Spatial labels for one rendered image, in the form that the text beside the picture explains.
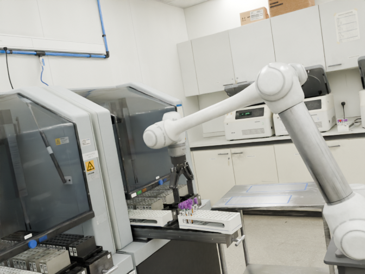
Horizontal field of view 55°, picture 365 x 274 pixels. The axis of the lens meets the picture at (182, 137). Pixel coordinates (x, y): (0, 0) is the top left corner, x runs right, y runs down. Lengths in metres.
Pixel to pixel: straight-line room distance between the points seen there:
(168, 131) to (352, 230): 0.78
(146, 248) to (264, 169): 2.40
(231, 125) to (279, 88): 2.85
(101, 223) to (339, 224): 1.04
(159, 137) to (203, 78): 3.07
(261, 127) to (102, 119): 2.46
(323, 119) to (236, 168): 1.11
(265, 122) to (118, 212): 2.44
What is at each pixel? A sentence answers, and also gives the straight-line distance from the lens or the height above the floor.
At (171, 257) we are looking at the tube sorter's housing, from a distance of 2.08.
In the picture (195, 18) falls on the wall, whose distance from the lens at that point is 4.99.
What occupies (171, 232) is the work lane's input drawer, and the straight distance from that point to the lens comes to 1.79.
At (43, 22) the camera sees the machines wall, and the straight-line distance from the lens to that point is 3.17.
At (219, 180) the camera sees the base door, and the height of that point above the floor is 0.44.
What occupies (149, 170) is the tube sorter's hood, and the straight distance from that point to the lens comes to 2.01.
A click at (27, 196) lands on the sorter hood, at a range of 1.48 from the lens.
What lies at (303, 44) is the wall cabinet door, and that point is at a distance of 4.10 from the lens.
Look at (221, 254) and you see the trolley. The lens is 2.08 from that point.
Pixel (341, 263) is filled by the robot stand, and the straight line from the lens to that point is 1.58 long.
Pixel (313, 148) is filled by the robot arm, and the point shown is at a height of 1.18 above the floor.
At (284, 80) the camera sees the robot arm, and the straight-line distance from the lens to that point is 1.25.
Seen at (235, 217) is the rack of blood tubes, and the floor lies 0.87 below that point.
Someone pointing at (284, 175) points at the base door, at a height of 0.47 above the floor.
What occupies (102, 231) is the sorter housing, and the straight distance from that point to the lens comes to 1.76.
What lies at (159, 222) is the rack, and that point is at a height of 0.84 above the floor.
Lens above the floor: 1.40
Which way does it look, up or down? 5 degrees down
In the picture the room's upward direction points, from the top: 9 degrees counter-clockwise
